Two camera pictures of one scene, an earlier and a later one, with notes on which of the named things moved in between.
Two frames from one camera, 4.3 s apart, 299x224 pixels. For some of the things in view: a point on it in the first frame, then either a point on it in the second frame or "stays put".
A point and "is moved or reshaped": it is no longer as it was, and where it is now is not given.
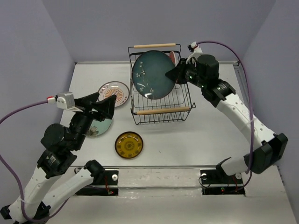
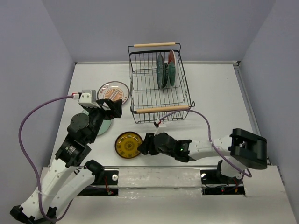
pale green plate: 102,127 stays put
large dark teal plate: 149,74 is moved or reshaped
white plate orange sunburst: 117,88 stays put
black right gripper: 177,73 to 146,143
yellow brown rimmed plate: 129,144 stays put
